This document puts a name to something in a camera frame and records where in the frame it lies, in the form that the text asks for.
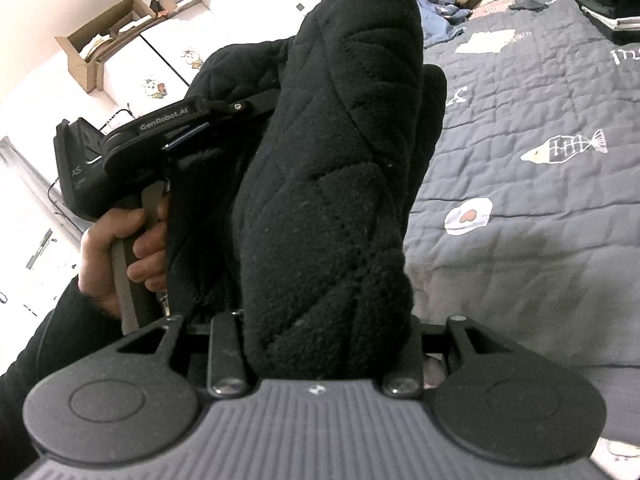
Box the person's left hand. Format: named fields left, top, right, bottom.
left=75, top=207, right=173, bottom=321

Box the grey printed quilt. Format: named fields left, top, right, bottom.
left=400, top=0, right=640, bottom=480

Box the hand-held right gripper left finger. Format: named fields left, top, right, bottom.
left=112, top=312, right=251, bottom=401

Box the stack of folded clothes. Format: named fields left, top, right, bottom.
left=560, top=0, right=640, bottom=46

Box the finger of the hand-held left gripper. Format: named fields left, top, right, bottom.
left=160, top=117, right=216, bottom=153
left=197, top=87, right=281, bottom=121

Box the pink patterned cloth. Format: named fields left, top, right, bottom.
left=467, top=2, right=521, bottom=21

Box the white wardrobe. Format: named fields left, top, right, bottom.
left=97, top=5, right=226, bottom=126

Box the person's left forearm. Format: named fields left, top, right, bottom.
left=0, top=277, right=123, bottom=480

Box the large cardboard box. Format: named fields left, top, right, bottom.
left=54, top=0, right=158, bottom=92

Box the black quilted jacket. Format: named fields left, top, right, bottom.
left=162, top=0, right=448, bottom=381

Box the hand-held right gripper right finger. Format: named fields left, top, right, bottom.
left=382, top=312, right=536, bottom=401

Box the dark grey flat garment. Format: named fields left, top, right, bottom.
left=507, top=0, right=556, bottom=13

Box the blue denim garment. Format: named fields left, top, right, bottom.
left=415, top=0, right=473, bottom=46

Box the yellow cartoon mouse sticker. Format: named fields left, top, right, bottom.
left=140, top=77, right=168, bottom=101

